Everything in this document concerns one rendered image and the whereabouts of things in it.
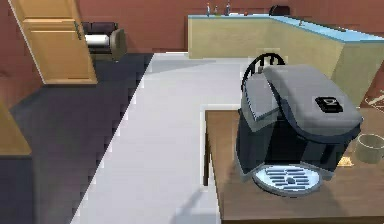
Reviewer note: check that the grey and black coffee machine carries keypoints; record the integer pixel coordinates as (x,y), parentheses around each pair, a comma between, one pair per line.
(293,126)

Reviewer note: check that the brown wooden table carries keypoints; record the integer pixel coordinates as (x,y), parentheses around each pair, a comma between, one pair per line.
(300,206)

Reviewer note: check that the white cushion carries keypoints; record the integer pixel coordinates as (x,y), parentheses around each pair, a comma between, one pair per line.
(96,40)

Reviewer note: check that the pale green mug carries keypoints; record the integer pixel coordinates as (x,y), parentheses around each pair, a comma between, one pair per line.
(369,148)

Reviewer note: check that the green bottle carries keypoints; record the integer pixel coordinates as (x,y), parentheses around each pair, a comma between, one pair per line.
(216,10)

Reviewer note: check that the black appliance on counter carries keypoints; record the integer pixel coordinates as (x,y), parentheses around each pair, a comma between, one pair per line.
(279,10)

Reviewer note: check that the black round-backed chair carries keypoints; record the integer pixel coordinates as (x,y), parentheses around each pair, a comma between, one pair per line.
(263,61)

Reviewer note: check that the yellow counter with blue top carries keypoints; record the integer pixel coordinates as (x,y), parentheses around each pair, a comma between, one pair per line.
(253,38)

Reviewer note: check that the light wooden room door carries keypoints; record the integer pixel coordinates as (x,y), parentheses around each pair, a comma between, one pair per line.
(56,43)

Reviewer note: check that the dark blue bottle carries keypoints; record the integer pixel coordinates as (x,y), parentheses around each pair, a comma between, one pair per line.
(227,9)

